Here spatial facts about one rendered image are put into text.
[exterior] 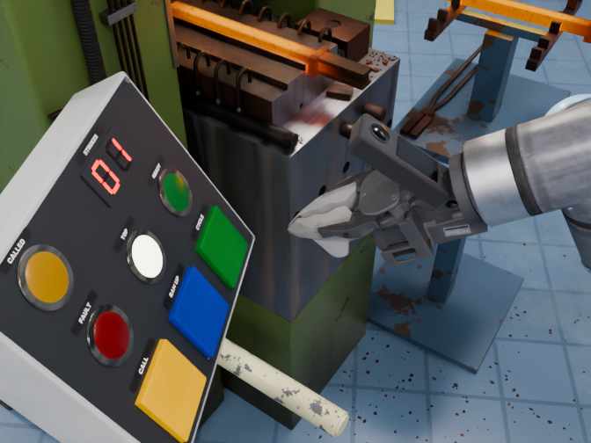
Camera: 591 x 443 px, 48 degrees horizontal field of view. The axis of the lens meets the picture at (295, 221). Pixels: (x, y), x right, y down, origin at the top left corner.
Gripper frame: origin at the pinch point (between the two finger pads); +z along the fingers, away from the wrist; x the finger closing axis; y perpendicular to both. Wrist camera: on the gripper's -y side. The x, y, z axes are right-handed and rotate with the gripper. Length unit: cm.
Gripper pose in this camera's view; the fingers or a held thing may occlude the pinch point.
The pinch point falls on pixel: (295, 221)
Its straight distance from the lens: 74.6
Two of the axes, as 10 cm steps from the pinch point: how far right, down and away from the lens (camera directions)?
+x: 1.7, -6.9, 7.0
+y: 5.0, 6.8, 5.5
